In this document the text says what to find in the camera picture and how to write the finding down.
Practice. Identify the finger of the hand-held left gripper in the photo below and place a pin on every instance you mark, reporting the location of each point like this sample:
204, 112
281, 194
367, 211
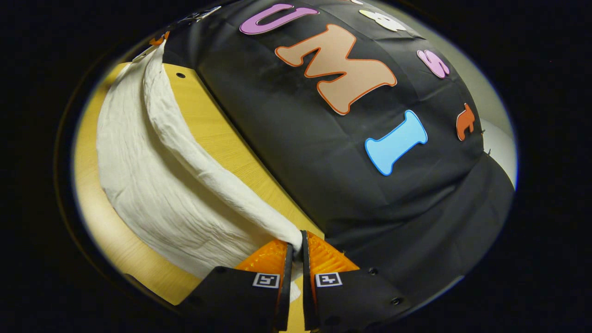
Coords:
158, 39

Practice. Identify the black backdrop cloth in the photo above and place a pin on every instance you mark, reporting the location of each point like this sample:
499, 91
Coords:
300, 152

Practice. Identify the white jeans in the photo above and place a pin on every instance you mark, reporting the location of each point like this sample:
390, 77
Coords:
138, 185

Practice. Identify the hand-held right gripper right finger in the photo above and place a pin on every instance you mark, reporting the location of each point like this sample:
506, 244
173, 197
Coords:
351, 296

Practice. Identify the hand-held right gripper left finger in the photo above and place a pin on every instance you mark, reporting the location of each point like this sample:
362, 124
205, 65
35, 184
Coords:
231, 296

